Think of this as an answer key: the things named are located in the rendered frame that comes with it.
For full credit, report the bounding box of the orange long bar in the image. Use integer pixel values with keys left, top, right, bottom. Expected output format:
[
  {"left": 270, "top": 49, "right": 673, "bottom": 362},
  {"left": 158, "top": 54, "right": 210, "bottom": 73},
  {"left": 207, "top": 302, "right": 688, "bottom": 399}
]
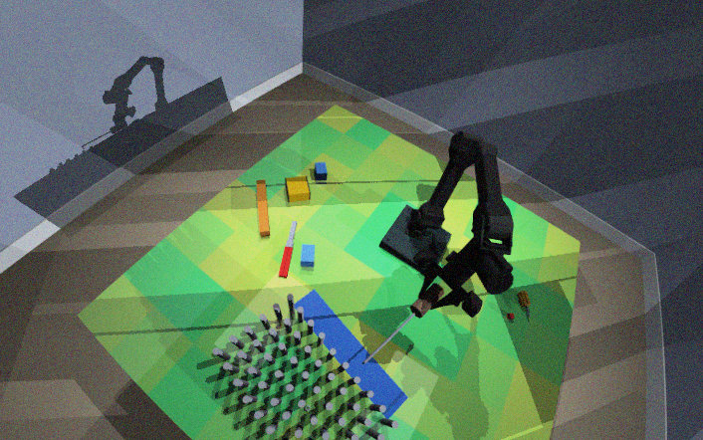
[{"left": 256, "top": 180, "right": 270, "bottom": 237}]

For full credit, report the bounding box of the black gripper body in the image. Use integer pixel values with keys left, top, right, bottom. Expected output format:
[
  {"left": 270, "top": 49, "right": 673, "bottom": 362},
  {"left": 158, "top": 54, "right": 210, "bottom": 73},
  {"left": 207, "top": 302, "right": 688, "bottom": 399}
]
[{"left": 412, "top": 248, "right": 483, "bottom": 318}]

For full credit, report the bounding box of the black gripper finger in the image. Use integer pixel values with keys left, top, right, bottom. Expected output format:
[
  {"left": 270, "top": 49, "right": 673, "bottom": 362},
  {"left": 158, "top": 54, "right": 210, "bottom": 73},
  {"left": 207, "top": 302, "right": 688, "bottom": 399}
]
[
  {"left": 418, "top": 269, "right": 437, "bottom": 298},
  {"left": 431, "top": 291, "right": 460, "bottom": 310}
]

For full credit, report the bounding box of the blue flat strip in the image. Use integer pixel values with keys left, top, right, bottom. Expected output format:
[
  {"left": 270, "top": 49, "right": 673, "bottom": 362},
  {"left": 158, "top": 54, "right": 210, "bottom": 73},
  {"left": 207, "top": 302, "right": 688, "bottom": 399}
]
[{"left": 294, "top": 290, "right": 408, "bottom": 419}]

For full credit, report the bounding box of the orange ribbed-handle screwdriver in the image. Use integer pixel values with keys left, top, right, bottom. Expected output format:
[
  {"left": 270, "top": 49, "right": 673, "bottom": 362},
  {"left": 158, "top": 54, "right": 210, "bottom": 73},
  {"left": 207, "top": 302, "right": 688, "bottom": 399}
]
[{"left": 518, "top": 291, "right": 531, "bottom": 317}]

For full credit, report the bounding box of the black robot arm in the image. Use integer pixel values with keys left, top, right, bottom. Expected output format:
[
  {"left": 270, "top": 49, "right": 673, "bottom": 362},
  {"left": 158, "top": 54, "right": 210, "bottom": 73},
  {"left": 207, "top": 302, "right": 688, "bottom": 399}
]
[{"left": 404, "top": 131, "right": 514, "bottom": 295}]

